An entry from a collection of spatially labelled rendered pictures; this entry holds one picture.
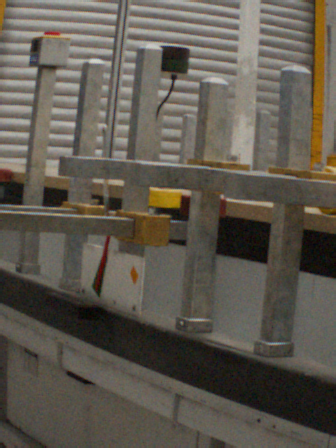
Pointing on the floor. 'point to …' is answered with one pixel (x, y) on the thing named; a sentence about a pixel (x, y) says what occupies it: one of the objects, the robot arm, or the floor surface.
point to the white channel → (246, 81)
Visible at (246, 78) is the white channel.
